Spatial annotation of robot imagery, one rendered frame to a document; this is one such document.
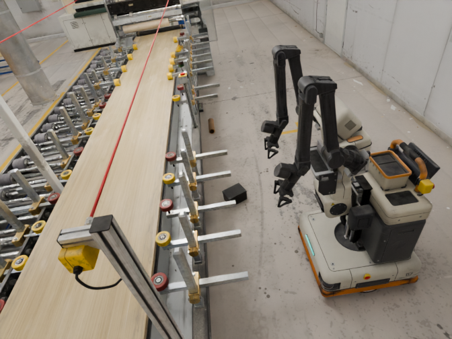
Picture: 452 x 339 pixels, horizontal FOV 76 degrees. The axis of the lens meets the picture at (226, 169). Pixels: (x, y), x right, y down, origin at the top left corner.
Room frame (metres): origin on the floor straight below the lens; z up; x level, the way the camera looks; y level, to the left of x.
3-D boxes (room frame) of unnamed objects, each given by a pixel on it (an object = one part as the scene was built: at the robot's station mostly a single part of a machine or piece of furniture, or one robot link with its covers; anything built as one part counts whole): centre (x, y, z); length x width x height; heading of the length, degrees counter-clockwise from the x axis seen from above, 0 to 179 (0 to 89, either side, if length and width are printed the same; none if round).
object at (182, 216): (0.97, 0.25, 0.86); 0.04 x 0.04 x 0.48; 89
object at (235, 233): (1.01, 0.20, 0.83); 0.43 x 0.03 x 0.04; 89
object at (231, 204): (1.26, 0.20, 0.80); 0.43 x 0.03 x 0.04; 89
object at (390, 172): (1.23, -0.95, 0.87); 0.23 x 0.15 x 0.11; 179
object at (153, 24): (5.59, 0.69, 1.05); 1.43 x 0.12 x 0.12; 89
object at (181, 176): (1.22, 0.24, 0.90); 0.04 x 0.04 x 0.48; 89
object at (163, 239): (1.02, 0.40, 0.85); 0.08 x 0.08 x 0.11
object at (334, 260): (1.23, -0.83, 0.16); 0.67 x 0.64 x 0.25; 89
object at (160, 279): (0.77, 0.40, 0.85); 0.08 x 0.08 x 0.11
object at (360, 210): (1.18, -0.67, 0.68); 0.28 x 0.27 x 0.25; 179
